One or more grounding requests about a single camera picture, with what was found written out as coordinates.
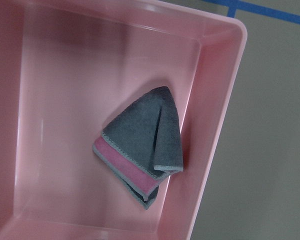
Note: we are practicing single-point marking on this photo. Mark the grey pink cleaning cloth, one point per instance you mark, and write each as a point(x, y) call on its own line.
point(142, 145)

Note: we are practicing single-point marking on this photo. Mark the pink plastic bin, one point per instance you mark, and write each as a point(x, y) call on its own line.
point(67, 68)

